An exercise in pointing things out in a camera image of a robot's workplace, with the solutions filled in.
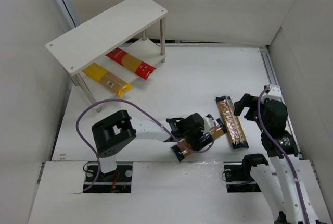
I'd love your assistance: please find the navy label spaghetti bag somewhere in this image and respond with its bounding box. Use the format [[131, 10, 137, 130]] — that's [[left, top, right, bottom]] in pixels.
[[166, 113, 227, 161]]

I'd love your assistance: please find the red spaghetti bag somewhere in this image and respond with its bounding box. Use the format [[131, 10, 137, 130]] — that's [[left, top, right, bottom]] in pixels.
[[106, 47, 156, 80]]

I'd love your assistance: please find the yellow spaghetti bag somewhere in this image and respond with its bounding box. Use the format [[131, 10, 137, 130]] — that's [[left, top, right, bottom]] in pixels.
[[82, 63, 133, 98]]

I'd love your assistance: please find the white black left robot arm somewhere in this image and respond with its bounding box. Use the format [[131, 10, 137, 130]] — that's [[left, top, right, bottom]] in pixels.
[[92, 110, 217, 174]]

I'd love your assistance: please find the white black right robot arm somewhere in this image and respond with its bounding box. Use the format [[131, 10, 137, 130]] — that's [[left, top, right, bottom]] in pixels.
[[234, 87, 320, 223]]

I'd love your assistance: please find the white two-tier shelf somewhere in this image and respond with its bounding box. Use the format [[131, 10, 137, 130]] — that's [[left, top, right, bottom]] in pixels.
[[45, 0, 168, 104]]

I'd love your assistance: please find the clear navy-end spaghetti bag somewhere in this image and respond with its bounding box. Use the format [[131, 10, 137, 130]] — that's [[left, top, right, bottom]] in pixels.
[[215, 96, 249, 149]]

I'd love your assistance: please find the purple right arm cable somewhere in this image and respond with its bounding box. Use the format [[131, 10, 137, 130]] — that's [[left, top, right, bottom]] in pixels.
[[257, 85, 310, 224]]

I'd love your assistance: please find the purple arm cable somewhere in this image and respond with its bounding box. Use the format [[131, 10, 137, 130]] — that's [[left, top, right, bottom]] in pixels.
[[75, 98, 217, 193], [257, 85, 310, 224]]

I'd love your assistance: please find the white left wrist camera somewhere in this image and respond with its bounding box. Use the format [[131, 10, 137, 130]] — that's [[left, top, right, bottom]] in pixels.
[[203, 114, 218, 131]]

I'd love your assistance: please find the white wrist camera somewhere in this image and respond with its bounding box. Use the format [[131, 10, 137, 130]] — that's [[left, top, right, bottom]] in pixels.
[[203, 114, 218, 131], [261, 84, 282, 102]]

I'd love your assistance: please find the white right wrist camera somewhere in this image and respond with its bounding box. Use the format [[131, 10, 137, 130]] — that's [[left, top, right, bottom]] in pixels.
[[261, 84, 282, 102]]

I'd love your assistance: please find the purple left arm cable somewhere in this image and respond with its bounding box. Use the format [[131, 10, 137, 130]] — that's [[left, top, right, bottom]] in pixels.
[[75, 98, 217, 193]]

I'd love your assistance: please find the aluminium frame rail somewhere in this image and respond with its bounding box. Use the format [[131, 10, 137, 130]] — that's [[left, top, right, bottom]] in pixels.
[[259, 47, 304, 160]]

